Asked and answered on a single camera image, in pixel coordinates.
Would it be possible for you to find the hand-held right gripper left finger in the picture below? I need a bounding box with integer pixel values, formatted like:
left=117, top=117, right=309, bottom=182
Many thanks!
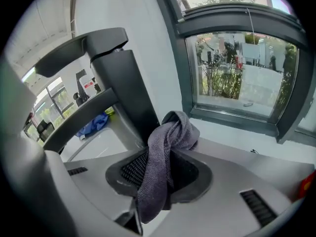
left=61, top=147, right=149, bottom=237

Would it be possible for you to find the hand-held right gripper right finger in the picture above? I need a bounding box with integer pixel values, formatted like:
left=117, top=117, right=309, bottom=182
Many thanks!
left=145, top=148, right=292, bottom=237

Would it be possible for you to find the dark grey cloth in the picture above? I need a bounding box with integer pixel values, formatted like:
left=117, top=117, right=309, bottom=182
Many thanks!
left=136, top=111, right=200, bottom=224

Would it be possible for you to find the black faucet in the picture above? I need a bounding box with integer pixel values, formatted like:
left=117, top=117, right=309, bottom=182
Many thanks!
left=34, top=27, right=161, bottom=155

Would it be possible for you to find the blue cloth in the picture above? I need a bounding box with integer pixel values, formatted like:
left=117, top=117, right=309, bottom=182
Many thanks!
left=75, top=112, right=109, bottom=138

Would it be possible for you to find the black mesh office chair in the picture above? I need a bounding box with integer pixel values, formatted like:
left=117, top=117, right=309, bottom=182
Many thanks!
left=37, top=119, right=55, bottom=143

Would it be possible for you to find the red drink cup with straw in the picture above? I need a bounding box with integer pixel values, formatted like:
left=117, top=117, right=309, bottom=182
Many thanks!
left=298, top=169, right=316, bottom=202

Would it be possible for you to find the dark framed window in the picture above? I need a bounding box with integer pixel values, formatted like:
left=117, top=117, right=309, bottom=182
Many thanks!
left=22, top=77, right=75, bottom=143
left=150, top=0, right=316, bottom=144

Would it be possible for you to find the tall black ribbed stand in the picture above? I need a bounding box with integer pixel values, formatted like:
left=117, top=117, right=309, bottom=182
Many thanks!
left=75, top=69, right=90, bottom=106

